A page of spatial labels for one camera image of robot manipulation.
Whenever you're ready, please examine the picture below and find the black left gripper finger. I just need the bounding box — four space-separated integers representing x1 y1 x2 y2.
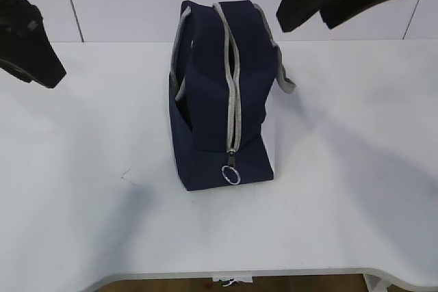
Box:
1 0 66 88

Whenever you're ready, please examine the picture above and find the navy blue lunch bag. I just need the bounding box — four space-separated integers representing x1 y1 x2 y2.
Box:
168 1 295 191

